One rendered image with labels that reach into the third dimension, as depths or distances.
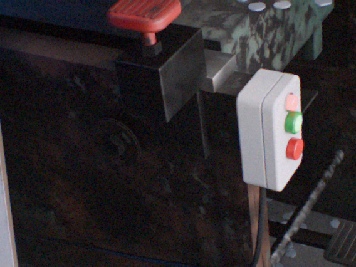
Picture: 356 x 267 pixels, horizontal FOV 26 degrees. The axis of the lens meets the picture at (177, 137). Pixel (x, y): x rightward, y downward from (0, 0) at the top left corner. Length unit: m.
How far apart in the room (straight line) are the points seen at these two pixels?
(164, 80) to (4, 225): 0.51
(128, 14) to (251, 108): 0.19
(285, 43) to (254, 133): 0.29
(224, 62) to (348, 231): 0.55
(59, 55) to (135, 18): 0.27
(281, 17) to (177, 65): 0.33
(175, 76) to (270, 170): 0.18
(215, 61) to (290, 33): 0.27
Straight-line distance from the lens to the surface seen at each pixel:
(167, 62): 0.83
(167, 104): 0.84
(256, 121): 0.90
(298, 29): 1.21
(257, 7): 1.04
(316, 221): 1.65
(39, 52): 1.08
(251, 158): 0.94
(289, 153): 0.94
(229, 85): 0.93
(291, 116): 0.92
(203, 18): 1.03
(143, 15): 0.80
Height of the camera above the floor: 1.12
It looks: 36 degrees down
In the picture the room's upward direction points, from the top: 9 degrees counter-clockwise
